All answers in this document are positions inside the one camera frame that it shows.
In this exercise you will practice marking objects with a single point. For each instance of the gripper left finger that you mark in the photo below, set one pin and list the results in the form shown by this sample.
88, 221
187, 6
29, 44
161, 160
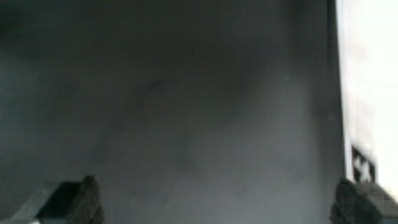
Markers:
65, 203

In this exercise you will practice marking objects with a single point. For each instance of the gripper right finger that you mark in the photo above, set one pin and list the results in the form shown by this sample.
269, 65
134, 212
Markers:
365, 205

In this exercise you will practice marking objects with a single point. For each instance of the white square table top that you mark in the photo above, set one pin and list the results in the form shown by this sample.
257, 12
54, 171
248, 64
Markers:
368, 71

